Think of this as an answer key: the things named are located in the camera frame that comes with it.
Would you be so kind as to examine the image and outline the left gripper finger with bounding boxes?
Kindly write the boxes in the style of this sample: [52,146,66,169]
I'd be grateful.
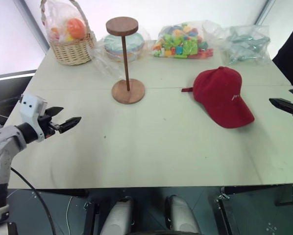
[45,106,65,117]
[58,116,82,134]

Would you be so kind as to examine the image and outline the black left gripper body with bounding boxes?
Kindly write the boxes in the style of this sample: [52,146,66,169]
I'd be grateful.
[37,114,62,140]

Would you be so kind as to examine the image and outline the wooden hat stand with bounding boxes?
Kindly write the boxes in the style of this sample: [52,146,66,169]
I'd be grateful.
[105,16,146,105]

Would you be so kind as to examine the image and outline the dark clothed bystander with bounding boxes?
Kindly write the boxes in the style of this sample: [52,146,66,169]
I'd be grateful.
[271,17,293,89]

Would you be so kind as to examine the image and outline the red baseball cap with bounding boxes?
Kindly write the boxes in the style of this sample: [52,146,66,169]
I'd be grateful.
[181,66,255,129]

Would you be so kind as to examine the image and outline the clear bag around plates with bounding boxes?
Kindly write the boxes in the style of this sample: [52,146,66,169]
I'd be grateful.
[88,23,152,79]

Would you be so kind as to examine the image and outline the bag of grey-green parts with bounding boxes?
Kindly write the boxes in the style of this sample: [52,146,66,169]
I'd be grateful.
[221,24,272,66]

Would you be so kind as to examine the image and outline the orange toy fruit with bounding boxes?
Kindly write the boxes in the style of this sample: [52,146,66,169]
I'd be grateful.
[67,18,86,40]

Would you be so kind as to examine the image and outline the stack of pastel plates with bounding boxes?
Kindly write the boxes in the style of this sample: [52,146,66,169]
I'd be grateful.
[103,33,145,63]

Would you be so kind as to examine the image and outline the silver left robot leg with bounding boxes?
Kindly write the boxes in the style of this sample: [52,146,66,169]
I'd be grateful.
[101,197,135,235]

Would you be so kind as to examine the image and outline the silver robot leg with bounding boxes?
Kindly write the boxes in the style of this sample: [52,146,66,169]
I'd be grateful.
[101,197,135,235]
[164,195,202,235]

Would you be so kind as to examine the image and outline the bag of colourful building blocks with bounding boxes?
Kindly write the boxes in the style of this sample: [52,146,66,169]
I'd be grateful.
[151,21,223,60]

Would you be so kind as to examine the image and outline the silver right robot leg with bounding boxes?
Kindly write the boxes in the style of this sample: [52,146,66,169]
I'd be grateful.
[164,195,202,235]

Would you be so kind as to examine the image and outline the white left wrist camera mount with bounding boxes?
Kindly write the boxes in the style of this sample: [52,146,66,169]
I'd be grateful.
[19,94,48,143]

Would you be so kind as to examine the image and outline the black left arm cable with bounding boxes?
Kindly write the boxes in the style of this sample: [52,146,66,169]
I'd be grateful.
[10,167,57,235]

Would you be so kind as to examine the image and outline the wicker basket with handle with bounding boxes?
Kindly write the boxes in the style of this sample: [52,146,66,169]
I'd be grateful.
[40,0,97,66]

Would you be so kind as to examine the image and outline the white floor cable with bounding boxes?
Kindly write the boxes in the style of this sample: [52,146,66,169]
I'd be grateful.
[65,195,75,222]

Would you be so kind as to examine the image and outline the black table frame leg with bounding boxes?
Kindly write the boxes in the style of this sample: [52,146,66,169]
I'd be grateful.
[214,192,238,235]
[83,201,101,235]

